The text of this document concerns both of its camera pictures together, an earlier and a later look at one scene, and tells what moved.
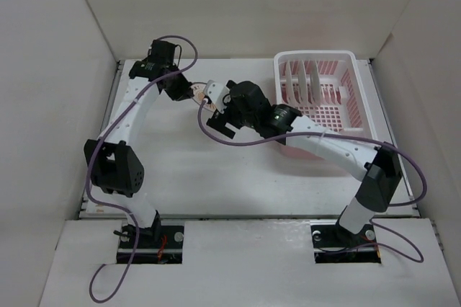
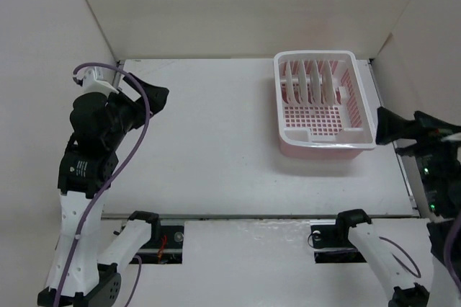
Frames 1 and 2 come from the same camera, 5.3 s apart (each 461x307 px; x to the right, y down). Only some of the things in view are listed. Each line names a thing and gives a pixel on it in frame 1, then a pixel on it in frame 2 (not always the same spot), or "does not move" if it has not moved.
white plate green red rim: (302, 83) does not move
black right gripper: (219, 122) -> (428, 130)
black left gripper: (183, 92) -> (158, 97)
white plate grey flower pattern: (290, 94) does not move
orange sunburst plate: (198, 89) -> (328, 83)
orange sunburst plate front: (315, 83) does not move
